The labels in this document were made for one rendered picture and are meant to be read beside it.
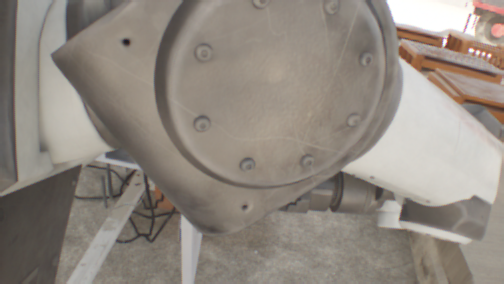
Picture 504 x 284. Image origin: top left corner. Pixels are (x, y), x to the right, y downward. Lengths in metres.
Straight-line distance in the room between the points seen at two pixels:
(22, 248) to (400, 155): 0.22
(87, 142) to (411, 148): 0.18
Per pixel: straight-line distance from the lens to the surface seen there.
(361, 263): 1.84
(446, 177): 0.26
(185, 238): 0.63
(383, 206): 0.60
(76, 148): 0.17
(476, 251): 1.73
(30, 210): 0.19
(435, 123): 0.23
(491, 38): 8.79
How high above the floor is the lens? 1.31
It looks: 31 degrees down
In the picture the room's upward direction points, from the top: 9 degrees clockwise
